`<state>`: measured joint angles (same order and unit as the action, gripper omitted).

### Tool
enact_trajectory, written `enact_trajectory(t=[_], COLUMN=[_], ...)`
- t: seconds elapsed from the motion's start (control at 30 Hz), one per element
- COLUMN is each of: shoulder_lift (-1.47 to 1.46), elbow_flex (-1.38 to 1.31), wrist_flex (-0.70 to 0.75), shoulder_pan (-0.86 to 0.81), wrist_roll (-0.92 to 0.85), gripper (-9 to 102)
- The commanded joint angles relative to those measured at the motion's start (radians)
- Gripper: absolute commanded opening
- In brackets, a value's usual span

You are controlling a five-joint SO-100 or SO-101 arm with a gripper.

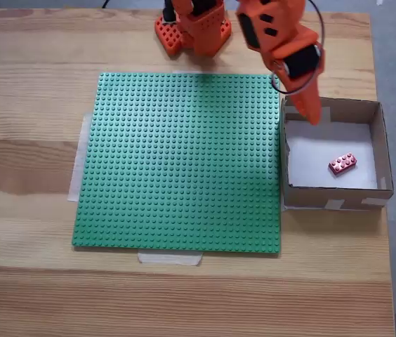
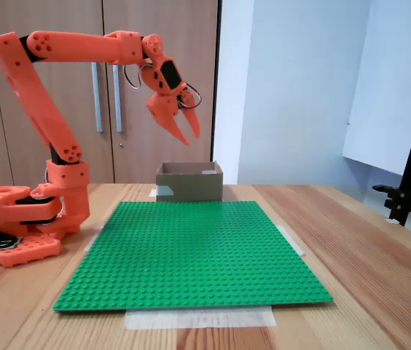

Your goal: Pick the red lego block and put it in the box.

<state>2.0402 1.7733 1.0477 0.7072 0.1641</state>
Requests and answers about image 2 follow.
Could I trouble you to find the black camera stand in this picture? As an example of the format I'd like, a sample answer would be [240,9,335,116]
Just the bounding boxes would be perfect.
[372,60,411,228]

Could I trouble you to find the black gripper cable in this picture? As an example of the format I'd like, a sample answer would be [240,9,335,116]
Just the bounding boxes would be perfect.
[178,82,203,110]

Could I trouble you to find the white wall board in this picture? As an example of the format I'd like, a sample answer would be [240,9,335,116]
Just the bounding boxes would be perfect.
[342,0,411,189]

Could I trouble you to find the brown wooden cabinet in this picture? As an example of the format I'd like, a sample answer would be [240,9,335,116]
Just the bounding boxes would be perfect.
[0,0,223,187]

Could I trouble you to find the brown cardboard box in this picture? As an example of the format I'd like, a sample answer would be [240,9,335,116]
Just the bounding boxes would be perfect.
[155,161,224,203]

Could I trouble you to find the green lego baseplate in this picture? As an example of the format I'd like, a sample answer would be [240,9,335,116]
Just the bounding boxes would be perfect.
[52,200,334,314]

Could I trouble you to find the metal cabinet handle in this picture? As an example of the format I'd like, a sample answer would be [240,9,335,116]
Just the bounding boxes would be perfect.
[111,63,123,133]
[90,61,103,133]

